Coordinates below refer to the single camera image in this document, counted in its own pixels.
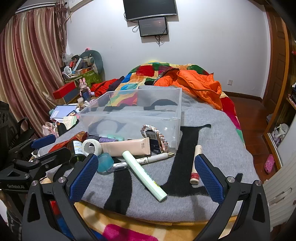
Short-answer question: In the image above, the clear plastic storage bin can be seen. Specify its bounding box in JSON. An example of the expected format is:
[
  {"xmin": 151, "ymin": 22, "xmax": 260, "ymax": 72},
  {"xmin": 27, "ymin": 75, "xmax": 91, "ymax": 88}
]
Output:
[{"xmin": 77, "ymin": 88, "xmax": 183, "ymax": 151}]

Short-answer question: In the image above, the grey blanket with black letters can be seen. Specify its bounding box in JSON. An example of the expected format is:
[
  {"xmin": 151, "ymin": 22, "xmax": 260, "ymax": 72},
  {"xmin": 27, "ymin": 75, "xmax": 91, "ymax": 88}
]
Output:
[{"xmin": 53, "ymin": 86, "xmax": 262, "ymax": 223}]

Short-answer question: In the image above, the red foil packet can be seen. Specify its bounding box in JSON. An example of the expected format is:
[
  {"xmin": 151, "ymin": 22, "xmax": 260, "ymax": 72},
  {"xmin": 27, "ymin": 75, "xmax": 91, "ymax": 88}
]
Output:
[{"xmin": 48, "ymin": 131, "xmax": 89, "ymax": 153}]

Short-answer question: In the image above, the beige lip balm tube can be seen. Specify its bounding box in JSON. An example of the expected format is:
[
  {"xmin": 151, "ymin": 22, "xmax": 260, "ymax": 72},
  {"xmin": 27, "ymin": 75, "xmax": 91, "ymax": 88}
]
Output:
[{"xmin": 190, "ymin": 145, "xmax": 203, "ymax": 185}]

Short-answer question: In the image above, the dark green glass bottle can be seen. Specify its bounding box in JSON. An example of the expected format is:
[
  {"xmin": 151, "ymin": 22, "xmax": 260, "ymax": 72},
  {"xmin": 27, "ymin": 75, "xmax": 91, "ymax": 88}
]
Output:
[{"xmin": 67, "ymin": 140, "xmax": 87, "ymax": 164}]

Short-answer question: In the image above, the red garment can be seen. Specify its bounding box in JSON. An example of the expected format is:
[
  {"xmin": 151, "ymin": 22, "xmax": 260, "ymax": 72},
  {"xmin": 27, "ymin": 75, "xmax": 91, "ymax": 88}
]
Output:
[{"xmin": 90, "ymin": 79, "xmax": 119, "ymax": 98}]

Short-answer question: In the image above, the wooden wardrobe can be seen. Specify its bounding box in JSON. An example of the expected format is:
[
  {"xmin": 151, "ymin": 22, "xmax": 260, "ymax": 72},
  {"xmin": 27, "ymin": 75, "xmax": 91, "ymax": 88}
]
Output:
[{"xmin": 264, "ymin": 88, "xmax": 296, "ymax": 169}]

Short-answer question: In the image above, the red flat box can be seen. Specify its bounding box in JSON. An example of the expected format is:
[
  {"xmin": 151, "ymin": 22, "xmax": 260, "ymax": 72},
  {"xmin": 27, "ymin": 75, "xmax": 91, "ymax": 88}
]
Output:
[{"xmin": 53, "ymin": 82, "xmax": 77, "ymax": 100}]

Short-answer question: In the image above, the pink white braided hairband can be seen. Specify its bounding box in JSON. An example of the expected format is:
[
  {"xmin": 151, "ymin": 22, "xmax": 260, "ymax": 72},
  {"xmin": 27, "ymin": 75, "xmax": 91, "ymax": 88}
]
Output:
[{"xmin": 140, "ymin": 124, "xmax": 170, "ymax": 153}]

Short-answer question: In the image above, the wooden door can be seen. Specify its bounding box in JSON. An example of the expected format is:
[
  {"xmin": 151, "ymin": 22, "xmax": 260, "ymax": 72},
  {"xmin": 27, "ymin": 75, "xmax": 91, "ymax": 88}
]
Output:
[{"xmin": 261, "ymin": 7, "xmax": 289, "ymax": 112}]

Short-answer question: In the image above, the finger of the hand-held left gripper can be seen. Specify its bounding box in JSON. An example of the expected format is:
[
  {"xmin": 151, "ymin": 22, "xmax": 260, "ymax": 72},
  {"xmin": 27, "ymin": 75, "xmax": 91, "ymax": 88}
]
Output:
[
  {"xmin": 8, "ymin": 134, "xmax": 56, "ymax": 160},
  {"xmin": 13, "ymin": 146, "xmax": 72, "ymax": 180}
]

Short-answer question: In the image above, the white bag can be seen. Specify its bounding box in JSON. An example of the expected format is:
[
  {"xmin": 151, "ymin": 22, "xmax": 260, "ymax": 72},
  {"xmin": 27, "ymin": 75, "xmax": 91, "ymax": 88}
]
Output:
[{"xmin": 272, "ymin": 123, "xmax": 289, "ymax": 146}]

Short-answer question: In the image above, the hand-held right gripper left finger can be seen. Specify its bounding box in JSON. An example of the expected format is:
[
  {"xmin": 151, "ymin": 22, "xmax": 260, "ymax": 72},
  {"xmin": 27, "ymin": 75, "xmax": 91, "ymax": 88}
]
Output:
[{"xmin": 22, "ymin": 153, "xmax": 100, "ymax": 241}]

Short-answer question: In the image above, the white pen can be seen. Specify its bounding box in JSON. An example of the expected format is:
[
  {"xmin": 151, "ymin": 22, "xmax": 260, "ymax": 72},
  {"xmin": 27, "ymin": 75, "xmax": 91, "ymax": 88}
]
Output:
[{"xmin": 131, "ymin": 152, "xmax": 175, "ymax": 165}]

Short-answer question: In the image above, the dark blue box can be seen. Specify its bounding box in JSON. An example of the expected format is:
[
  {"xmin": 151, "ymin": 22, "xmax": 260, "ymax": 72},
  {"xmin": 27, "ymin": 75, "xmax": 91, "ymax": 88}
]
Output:
[{"xmin": 62, "ymin": 88, "xmax": 79, "ymax": 104}]

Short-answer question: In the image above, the white tape roll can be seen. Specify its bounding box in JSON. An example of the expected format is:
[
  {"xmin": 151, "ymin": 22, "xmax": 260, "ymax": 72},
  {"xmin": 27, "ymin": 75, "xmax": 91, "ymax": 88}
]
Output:
[{"xmin": 82, "ymin": 138, "xmax": 102, "ymax": 156}]

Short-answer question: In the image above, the dark purple garment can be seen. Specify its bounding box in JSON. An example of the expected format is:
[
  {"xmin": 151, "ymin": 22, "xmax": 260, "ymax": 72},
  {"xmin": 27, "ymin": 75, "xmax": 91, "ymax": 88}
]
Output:
[{"xmin": 108, "ymin": 76, "xmax": 126, "ymax": 92}]

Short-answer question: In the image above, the teal tape roll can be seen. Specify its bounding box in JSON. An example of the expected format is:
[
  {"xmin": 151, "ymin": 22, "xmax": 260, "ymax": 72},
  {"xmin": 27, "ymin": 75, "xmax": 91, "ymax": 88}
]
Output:
[{"xmin": 97, "ymin": 153, "xmax": 114, "ymax": 173}]

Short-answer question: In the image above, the pink clog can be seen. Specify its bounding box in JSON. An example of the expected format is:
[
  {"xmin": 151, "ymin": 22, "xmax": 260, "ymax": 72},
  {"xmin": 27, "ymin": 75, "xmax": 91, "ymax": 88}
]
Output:
[{"xmin": 264, "ymin": 154, "xmax": 275, "ymax": 174}]

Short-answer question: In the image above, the blue white notebook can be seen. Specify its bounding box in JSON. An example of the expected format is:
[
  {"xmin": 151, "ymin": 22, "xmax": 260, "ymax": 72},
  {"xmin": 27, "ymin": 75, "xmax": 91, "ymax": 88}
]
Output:
[{"xmin": 50, "ymin": 104, "xmax": 80, "ymax": 121}]

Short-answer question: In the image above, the black wall television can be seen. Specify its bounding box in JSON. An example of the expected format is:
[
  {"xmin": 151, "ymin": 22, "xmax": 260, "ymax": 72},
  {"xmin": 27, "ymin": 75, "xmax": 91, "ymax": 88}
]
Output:
[{"xmin": 122, "ymin": 0, "xmax": 178, "ymax": 22}]

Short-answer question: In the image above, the orange puffer jacket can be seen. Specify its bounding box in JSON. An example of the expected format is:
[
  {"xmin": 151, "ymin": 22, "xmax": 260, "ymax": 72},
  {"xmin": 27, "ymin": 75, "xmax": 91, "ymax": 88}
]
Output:
[{"xmin": 153, "ymin": 68, "xmax": 223, "ymax": 110}]

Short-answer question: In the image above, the small black wall monitor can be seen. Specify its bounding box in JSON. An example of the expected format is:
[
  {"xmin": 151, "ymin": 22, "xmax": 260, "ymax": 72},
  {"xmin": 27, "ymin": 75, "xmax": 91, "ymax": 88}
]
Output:
[{"xmin": 138, "ymin": 17, "xmax": 168, "ymax": 37}]

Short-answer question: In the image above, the striped red beige curtain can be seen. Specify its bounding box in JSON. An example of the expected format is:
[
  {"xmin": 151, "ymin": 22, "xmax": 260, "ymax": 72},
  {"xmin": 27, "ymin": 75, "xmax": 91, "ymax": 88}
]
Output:
[{"xmin": 0, "ymin": 2, "xmax": 70, "ymax": 137}]

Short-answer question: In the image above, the light green cosmetic tube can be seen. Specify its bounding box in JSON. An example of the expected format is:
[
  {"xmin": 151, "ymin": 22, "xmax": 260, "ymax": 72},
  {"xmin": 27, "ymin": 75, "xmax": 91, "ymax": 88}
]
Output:
[{"xmin": 122, "ymin": 151, "xmax": 168, "ymax": 202}]

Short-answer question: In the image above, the colourful patchwork quilt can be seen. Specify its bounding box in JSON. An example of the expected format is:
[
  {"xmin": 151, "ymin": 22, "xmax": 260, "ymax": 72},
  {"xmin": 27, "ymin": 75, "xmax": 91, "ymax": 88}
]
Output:
[{"xmin": 48, "ymin": 61, "xmax": 245, "ymax": 241}]

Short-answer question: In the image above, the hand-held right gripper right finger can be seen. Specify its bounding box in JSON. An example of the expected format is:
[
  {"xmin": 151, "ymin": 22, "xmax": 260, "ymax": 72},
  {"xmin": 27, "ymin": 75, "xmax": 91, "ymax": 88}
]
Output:
[{"xmin": 194, "ymin": 153, "xmax": 271, "ymax": 241}]

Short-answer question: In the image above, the pink plastic bag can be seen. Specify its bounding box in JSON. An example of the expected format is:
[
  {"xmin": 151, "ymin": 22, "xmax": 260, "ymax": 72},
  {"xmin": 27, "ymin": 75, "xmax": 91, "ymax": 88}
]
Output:
[{"xmin": 43, "ymin": 122, "xmax": 58, "ymax": 138}]

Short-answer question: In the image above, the beige cosmetic tube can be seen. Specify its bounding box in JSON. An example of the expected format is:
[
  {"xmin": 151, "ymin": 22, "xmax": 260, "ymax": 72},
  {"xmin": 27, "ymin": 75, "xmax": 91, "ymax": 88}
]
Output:
[{"xmin": 100, "ymin": 137, "xmax": 151, "ymax": 156}]

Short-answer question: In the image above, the green cardboard box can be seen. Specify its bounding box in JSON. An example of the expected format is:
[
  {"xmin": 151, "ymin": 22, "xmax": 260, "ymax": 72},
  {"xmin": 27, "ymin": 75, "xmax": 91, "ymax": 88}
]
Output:
[{"xmin": 63, "ymin": 67, "xmax": 103, "ymax": 87}]

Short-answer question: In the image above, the person's left forearm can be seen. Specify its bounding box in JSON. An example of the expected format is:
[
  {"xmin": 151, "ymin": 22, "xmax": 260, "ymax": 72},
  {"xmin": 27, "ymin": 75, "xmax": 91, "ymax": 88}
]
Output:
[{"xmin": 0, "ymin": 190, "xmax": 22, "ymax": 241}]

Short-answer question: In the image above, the pink bunny bottle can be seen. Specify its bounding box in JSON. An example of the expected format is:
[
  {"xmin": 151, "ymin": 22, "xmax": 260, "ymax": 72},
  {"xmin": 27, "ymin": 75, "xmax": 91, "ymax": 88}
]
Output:
[{"xmin": 79, "ymin": 78, "xmax": 92, "ymax": 102}]

